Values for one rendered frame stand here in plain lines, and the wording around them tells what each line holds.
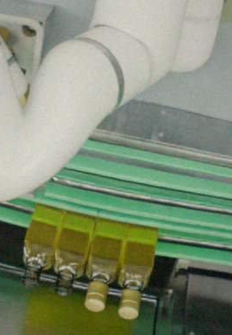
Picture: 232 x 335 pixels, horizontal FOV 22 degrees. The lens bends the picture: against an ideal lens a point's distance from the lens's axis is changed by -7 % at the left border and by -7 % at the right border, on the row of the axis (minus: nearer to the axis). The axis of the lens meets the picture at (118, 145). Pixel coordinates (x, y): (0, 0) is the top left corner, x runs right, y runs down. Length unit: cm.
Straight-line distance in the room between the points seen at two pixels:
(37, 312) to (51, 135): 67
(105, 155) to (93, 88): 56
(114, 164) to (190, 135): 16
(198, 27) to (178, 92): 51
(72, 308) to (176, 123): 41
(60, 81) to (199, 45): 23
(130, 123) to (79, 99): 62
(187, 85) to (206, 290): 44
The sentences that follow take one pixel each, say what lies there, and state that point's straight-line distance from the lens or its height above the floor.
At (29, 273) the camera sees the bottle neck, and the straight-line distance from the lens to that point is 101.
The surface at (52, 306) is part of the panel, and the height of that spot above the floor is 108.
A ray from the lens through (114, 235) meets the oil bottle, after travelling 108.
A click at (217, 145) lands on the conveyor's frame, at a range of 114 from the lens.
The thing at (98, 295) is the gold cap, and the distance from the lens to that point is 99.
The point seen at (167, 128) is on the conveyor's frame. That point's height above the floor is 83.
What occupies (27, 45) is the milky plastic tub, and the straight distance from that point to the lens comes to 117.
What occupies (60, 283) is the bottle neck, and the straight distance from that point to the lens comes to 100.
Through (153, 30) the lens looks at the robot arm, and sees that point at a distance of 59.
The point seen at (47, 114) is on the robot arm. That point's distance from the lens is 52.
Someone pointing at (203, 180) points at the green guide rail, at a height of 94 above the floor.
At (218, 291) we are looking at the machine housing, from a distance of 129.
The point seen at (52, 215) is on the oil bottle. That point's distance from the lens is 110.
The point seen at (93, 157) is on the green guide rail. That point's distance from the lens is 107.
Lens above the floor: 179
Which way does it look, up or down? 55 degrees down
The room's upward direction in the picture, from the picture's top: 167 degrees counter-clockwise
